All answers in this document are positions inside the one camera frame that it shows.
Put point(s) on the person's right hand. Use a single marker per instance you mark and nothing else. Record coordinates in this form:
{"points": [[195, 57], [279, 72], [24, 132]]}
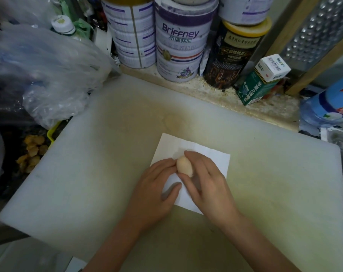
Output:
{"points": [[214, 192]]}

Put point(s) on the person's left hand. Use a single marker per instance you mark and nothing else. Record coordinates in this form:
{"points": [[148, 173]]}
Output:
{"points": [[151, 201]]}

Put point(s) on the beige egg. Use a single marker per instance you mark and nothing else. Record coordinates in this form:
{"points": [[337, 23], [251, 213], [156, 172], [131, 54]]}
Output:
{"points": [[184, 167]]}

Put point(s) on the white paper sheet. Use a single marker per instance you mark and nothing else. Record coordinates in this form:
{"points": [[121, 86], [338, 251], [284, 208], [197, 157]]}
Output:
{"points": [[171, 141]]}

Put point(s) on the white plastic cutting board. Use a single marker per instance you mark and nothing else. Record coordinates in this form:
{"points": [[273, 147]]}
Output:
{"points": [[273, 181]]}

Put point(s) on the white printed card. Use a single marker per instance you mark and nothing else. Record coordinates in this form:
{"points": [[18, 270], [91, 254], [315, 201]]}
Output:
{"points": [[75, 266]]}

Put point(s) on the green white small carton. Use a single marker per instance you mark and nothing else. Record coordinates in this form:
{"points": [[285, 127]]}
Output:
{"points": [[256, 87]]}

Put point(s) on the yellow green basket rim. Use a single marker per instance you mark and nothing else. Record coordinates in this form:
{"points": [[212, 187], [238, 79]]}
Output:
{"points": [[51, 135]]}

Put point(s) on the pile of yellow dried fruits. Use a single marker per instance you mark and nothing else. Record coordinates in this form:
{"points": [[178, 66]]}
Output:
{"points": [[32, 151]]}

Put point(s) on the white foil pouch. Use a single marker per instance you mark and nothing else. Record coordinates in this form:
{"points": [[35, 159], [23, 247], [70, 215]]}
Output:
{"points": [[204, 63]]}

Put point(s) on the dark tin yellow lid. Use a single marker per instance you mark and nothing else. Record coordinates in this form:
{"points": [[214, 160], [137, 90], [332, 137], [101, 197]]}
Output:
{"points": [[228, 59]]}

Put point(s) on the blue plastic bottle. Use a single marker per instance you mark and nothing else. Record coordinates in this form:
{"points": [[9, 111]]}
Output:
{"points": [[327, 107]]}

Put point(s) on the white tin purple band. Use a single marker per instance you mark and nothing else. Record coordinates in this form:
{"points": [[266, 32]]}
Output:
{"points": [[180, 48]]}

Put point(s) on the crumpled translucent plastic bag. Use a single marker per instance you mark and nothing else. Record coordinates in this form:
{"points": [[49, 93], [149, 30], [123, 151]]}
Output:
{"points": [[55, 70]]}

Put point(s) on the white purple tin gold lid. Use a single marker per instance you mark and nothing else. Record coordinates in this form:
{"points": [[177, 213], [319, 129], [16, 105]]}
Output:
{"points": [[245, 9], [129, 36]]}

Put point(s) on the white tape roll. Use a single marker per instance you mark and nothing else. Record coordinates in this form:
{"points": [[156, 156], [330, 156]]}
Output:
{"points": [[102, 39]]}

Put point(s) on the small white cap bottle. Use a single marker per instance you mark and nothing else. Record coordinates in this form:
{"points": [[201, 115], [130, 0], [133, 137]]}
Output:
{"points": [[62, 24]]}

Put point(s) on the metal grater wooden frame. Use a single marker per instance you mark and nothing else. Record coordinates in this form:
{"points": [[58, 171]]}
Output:
{"points": [[316, 36]]}

